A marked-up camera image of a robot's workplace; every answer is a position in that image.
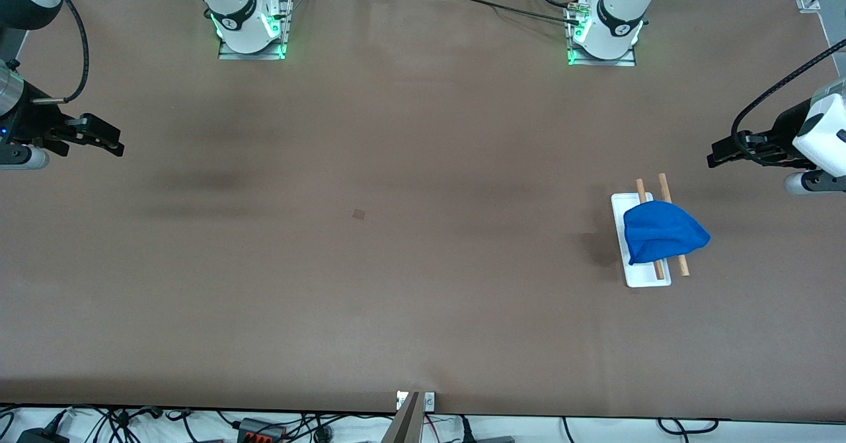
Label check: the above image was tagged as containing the long black table cable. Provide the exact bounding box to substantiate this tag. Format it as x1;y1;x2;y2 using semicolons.
428;0;586;26

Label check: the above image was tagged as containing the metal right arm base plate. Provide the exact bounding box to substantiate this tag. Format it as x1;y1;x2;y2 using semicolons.
218;0;291;60

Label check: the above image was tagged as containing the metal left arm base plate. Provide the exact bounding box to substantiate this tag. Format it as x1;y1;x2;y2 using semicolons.
566;0;636;67

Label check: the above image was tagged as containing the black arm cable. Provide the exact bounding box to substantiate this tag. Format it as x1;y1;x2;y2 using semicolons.
730;36;846;156
30;0;90;104

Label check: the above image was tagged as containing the small metal bracket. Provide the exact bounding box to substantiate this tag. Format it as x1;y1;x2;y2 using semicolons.
397;391;436;411

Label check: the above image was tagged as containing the black power adapter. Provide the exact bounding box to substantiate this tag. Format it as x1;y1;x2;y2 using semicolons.
17;426;70;443

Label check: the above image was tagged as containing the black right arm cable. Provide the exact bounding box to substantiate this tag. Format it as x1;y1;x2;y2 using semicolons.
30;0;90;104

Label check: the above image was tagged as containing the blue towel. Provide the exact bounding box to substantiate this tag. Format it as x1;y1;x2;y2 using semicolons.
623;200;712;266

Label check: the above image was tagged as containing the red and black connector box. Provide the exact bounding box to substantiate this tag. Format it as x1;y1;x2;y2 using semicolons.
237;418;286;443

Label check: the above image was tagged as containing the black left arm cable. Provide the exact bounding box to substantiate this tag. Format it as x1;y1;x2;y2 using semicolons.
730;36;846;156

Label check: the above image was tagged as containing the grey camera post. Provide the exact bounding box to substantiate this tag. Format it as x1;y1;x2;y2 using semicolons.
382;392;424;443

